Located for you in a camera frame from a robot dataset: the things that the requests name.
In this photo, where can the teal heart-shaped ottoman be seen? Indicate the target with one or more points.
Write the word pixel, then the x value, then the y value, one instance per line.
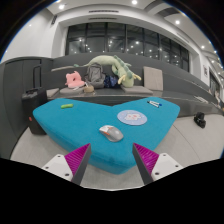
pixel 74 127

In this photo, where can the small tan basket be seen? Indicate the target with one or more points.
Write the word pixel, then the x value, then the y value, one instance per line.
pixel 88 89

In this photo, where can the pink plush toy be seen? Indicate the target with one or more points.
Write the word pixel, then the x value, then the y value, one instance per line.
pixel 74 80

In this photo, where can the grey seat cushion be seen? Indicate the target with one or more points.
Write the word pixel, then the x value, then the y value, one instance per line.
pixel 136 90

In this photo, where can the green marker pen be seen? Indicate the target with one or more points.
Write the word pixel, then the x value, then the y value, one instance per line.
pixel 65 106

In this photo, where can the blue white marker pen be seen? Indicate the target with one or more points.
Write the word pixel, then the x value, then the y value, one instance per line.
pixel 156 104

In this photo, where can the black suitcase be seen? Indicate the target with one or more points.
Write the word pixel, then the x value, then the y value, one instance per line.
pixel 31 99

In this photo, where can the grey computer mouse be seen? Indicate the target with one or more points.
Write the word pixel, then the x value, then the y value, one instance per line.
pixel 112 133

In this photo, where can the grey backpack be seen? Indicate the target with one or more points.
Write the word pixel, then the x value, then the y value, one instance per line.
pixel 95 76

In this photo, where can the dark blue bag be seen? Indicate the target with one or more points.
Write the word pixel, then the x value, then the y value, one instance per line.
pixel 111 82

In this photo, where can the green dragon plush toy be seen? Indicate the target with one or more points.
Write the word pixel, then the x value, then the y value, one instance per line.
pixel 126 77

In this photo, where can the round light blue mouse pad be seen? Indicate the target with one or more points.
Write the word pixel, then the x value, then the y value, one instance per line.
pixel 132 117

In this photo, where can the black camera device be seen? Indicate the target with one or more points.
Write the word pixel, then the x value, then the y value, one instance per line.
pixel 199 119

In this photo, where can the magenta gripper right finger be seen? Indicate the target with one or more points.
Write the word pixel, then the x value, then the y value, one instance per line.
pixel 145 160

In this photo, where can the grey upright back cushion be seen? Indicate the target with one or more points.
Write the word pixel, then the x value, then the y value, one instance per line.
pixel 153 78

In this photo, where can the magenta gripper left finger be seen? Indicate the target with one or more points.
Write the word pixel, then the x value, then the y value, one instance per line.
pixel 77 161

